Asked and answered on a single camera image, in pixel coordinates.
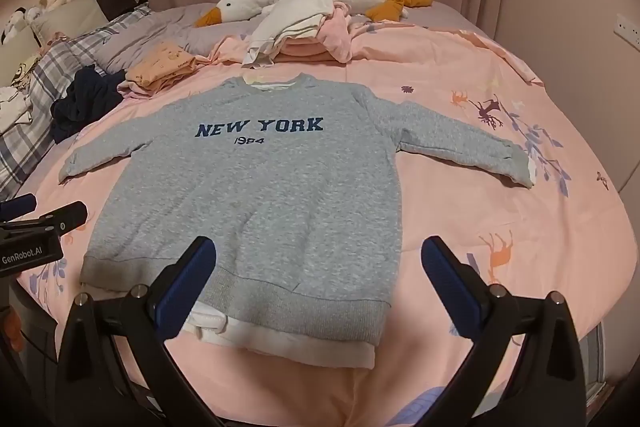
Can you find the grey sweatshirt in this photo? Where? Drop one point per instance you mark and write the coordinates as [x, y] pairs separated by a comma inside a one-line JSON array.
[[250, 187]]

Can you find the beige cushion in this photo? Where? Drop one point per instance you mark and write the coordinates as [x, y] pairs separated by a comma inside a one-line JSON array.
[[70, 17], [15, 54]]

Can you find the plaid pillow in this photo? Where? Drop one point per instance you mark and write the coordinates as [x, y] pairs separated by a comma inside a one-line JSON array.
[[50, 72]]

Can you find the dark navy garment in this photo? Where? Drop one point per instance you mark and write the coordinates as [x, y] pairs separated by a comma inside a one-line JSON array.
[[90, 102]]

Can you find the white wall socket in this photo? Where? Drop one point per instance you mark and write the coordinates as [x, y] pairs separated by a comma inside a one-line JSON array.
[[629, 29]]

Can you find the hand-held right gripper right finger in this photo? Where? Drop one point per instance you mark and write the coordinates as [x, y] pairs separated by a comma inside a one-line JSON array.
[[445, 279]]

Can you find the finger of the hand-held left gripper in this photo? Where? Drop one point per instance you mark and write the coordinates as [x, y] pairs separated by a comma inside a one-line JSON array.
[[17, 206], [65, 214]]

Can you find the pink printed blanket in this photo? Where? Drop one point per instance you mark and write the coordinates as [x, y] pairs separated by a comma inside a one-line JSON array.
[[450, 217]]

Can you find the black and white plush toy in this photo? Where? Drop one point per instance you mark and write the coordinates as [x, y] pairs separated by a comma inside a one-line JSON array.
[[15, 22]]

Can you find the white printed garment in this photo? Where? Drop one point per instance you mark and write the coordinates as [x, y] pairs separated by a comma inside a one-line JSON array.
[[12, 109]]

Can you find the pale pink folded garment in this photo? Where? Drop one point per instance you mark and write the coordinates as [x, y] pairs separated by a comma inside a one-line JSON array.
[[137, 91]]

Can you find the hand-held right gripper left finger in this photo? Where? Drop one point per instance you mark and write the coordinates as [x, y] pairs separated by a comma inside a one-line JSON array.
[[192, 277]]

